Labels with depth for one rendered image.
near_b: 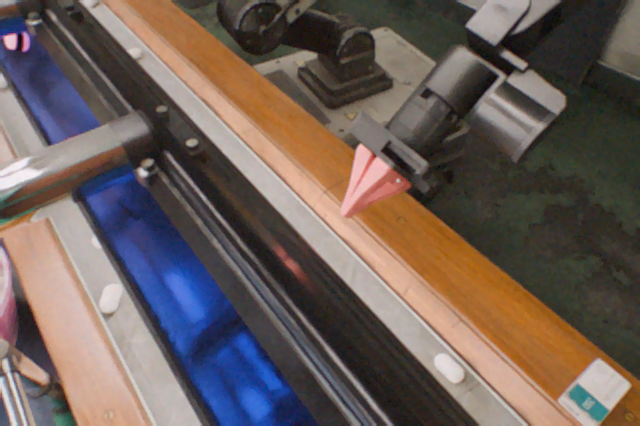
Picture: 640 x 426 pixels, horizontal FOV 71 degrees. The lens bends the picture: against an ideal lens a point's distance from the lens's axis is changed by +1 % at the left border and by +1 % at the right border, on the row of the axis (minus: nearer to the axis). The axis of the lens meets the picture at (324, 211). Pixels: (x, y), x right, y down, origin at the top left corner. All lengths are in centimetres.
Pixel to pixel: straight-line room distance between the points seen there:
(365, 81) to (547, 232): 85
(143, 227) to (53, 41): 13
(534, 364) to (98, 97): 47
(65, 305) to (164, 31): 63
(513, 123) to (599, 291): 126
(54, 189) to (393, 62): 135
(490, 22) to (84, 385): 53
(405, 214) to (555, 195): 130
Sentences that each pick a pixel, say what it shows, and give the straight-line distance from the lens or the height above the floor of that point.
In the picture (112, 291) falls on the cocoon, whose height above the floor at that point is 76.
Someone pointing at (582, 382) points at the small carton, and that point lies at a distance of 54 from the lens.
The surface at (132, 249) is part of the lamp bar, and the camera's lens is 21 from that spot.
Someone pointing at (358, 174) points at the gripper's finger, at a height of 90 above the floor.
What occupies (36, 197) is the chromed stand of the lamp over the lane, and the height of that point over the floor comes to 111.
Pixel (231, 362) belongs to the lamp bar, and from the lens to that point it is 16.
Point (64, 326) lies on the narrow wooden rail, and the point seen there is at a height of 76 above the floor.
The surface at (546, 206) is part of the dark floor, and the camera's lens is 182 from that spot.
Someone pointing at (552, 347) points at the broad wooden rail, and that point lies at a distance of 56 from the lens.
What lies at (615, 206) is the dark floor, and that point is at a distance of 194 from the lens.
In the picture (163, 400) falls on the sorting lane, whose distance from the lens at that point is 54.
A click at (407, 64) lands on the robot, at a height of 47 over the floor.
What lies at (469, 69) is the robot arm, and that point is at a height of 99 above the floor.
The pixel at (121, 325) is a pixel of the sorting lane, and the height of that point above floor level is 74.
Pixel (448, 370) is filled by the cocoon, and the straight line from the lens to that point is 52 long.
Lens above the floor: 123
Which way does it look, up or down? 50 degrees down
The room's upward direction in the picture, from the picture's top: straight up
